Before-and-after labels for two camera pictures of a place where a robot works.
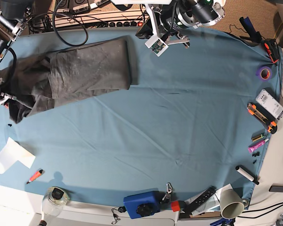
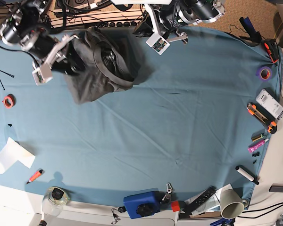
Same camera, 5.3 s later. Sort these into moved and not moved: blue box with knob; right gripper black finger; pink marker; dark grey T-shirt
Moved: dark grey T-shirt
Not moved: right gripper black finger; pink marker; blue box with knob
